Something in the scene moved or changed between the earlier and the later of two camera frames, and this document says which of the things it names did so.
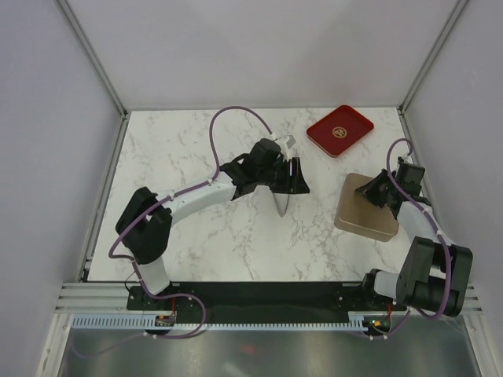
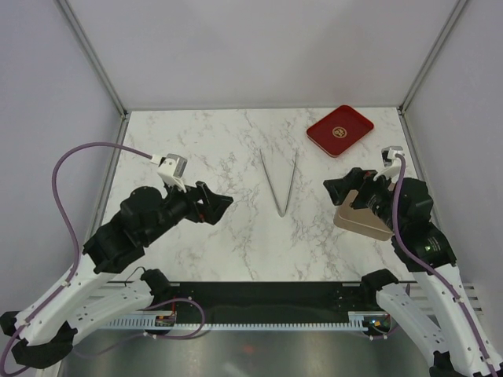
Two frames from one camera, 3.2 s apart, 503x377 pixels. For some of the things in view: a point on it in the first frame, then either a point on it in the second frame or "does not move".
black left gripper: (294, 184) → (214, 207)
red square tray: (339, 129) does not move
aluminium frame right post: (431, 56) does not move
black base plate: (260, 302) does not move
